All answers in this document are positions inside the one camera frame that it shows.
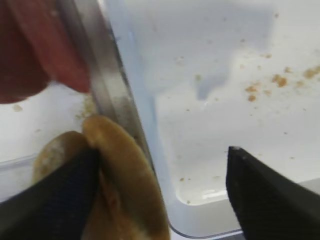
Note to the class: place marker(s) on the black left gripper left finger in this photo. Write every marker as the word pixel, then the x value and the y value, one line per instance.
pixel 58 206

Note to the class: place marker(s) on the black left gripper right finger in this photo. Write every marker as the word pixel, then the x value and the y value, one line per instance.
pixel 267 205

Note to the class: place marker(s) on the bun slice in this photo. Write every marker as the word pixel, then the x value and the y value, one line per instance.
pixel 129 184
pixel 57 152

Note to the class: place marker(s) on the red tomato slice rear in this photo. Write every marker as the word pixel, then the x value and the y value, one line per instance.
pixel 34 49

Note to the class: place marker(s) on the clear holder lower left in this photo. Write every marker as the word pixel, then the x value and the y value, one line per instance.
pixel 17 162

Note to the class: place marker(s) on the white metal tray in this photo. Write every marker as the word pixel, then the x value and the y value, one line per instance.
pixel 209 74

